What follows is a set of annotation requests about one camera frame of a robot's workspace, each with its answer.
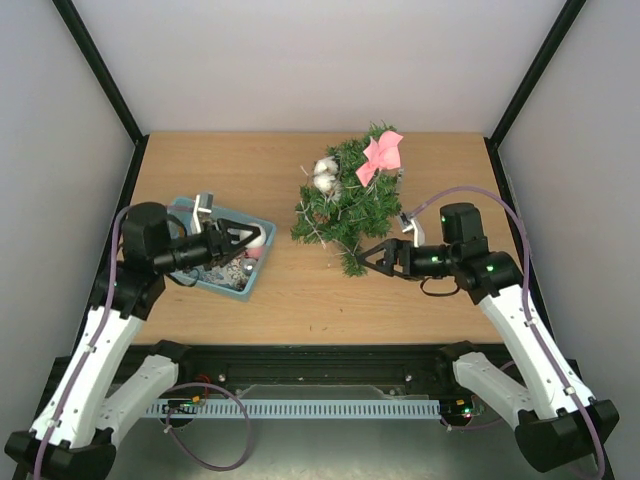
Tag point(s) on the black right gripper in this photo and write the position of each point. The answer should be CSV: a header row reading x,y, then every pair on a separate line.
x,y
400,258

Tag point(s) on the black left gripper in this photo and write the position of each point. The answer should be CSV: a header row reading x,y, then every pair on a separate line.
x,y
219,243

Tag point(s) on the light blue perforated basket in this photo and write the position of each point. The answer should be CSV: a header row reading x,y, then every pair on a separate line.
x,y
210,280

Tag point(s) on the small green christmas tree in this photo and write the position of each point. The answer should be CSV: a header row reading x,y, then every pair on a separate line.
x,y
351,212

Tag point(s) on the pink felt bow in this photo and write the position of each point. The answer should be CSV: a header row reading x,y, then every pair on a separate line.
x,y
381,154

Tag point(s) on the white cotton boll ornament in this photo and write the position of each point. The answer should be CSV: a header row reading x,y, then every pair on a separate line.
x,y
325,175

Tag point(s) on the white glossy ball ornament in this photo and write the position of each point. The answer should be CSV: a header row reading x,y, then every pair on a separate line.
x,y
253,237

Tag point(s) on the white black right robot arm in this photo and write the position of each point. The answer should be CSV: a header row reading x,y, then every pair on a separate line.
x,y
555,417

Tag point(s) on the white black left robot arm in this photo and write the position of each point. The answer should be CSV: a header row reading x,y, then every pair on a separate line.
x,y
78,431

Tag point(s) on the pink pompom ornament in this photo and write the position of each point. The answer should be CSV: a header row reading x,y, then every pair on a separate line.
x,y
255,253

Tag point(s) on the white snowflake red ornament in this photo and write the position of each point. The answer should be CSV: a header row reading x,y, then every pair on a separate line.
x,y
235,276

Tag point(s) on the clear battery box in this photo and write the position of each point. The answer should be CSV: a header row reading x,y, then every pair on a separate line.
x,y
399,179

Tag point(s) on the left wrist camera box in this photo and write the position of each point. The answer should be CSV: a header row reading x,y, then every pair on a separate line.
x,y
201,211

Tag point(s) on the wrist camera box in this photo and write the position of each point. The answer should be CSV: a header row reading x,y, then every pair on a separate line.
x,y
201,211
410,225

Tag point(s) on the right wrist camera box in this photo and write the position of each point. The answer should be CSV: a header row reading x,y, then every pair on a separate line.
x,y
410,225

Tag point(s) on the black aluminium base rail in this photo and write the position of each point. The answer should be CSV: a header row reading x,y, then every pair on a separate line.
x,y
393,369

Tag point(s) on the light blue slotted cable duct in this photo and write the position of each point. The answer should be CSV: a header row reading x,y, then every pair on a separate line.
x,y
300,409

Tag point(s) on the black frame post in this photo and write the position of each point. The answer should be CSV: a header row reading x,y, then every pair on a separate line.
x,y
88,48
561,26

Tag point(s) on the black right frame post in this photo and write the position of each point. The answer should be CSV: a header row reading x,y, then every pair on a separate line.
x,y
561,26

